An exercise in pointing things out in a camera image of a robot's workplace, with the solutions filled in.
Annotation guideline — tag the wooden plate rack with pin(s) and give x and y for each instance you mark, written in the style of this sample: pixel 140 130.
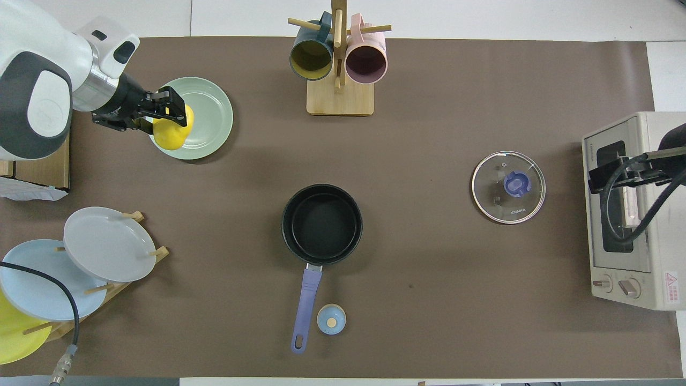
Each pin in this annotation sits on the wooden plate rack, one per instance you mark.
pixel 120 289

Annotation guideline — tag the glass lid with blue knob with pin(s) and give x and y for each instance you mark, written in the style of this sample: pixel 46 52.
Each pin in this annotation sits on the glass lid with blue knob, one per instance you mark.
pixel 504 201

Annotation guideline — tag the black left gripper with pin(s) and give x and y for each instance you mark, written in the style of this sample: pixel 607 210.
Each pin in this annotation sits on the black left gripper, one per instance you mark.
pixel 126 104

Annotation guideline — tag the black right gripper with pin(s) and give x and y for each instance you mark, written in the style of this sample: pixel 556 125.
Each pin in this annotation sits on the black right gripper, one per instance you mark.
pixel 616 174

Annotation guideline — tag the yellow lemon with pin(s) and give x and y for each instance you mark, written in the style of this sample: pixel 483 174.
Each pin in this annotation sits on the yellow lemon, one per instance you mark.
pixel 170 136

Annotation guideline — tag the pink ribbed mug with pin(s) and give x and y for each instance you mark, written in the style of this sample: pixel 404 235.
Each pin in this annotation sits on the pink ribbed mug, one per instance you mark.
pixel 366 61

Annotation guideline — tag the wooden mug tree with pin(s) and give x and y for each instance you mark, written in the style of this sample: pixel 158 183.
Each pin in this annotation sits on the wooden mug tree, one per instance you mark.
pixel 340 99

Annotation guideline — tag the beige toaster oven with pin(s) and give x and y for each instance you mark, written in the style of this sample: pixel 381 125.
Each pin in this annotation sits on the beige toaster oven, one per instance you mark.
pixel 656 257

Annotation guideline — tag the brown wooden board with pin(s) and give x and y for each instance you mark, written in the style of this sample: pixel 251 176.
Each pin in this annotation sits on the brown wooden board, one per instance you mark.
pixel 45 171

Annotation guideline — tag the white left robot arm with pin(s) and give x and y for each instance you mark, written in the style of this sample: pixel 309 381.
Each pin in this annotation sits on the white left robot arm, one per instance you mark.
pixel 37 80

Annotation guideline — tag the light blue plate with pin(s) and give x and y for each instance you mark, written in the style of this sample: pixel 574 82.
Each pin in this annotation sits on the light blue plate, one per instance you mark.
pixel 37 284

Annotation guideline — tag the brown table mat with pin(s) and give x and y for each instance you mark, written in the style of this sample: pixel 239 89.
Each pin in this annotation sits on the brown table mat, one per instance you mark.
pixel 429 107

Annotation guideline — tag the grey plate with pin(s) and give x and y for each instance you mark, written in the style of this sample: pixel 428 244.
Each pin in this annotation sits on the grey plate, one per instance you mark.
pixel 107 244

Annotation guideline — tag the dark teal mug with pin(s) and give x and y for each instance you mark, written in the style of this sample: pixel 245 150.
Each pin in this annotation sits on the dark teal mug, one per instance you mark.
pixel 311 56

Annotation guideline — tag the pale green plate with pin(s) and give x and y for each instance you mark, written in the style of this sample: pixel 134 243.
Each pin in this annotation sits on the pale green plate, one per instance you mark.
pixel 211 118

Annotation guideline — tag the yellow plate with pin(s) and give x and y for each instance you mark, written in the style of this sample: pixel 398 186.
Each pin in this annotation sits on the yellow plate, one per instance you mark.
pixel 16 338

